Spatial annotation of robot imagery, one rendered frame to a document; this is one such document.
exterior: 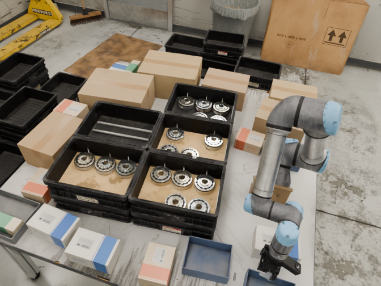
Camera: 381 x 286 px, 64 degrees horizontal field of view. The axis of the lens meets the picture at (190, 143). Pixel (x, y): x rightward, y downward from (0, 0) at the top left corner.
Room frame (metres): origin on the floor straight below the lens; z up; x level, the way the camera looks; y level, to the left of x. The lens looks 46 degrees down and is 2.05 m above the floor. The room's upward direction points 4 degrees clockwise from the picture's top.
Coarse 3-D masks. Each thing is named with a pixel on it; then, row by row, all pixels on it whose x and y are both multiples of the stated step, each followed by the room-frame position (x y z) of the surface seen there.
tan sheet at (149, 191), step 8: (152, 168) 0.99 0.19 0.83; (192, 176) 0.95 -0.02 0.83; (144, 184) 0.88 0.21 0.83; (152, 184) 0.89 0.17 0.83; (168, 184) 0.89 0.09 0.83; (192, 184) 0.90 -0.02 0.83; (216, 184) 0.91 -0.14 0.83; (144, 192) 0.84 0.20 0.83; (152, 192) 0.84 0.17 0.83; (160, 192) 0.84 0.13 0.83; (168, 192) 0.85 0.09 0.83; (176, 192) 0.85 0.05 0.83; (184, 192) 0.85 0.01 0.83; (192, 192) 0.85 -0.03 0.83; (216, 192) 0.86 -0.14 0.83; (152, 200) 0.79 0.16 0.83; (160, 200) 0.80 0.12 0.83; (208, 200) 0.82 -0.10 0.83; (216, 200) 0.82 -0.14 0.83
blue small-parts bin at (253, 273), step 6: (252, 270) 0.52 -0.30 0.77; (246, 276) 0.50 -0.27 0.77; (252, 276) 0.52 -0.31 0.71; (258, 276) 0.52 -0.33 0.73; (246, 282) 0.47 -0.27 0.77; (252, 282) 0.50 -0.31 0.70; (258, 282) 0.50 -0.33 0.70; (264, 282) 0.50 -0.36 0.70; (270, 282) 0.50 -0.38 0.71; (276, 282) 0.50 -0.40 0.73; (282, 282) 0.49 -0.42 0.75; (288, 282) 0.49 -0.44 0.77
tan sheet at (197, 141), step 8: (168, 128) 1.29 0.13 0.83; (184, 136) 1.24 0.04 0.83; (192, 136) 1.24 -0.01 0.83; (200, 136) 1.24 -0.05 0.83; (160, 144) 1.16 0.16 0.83; (176, 144) 1.17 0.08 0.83; (184, 144) 1.17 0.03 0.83; (192, 144) 1.18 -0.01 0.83; (200, 144) 1.18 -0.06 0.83; (224, 144) 1.19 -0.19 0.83; (200, 152) 1.12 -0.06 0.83; (208, 152) 1.13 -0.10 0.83; (216, 152) 1.13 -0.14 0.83; (224, 152) 1.13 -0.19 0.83
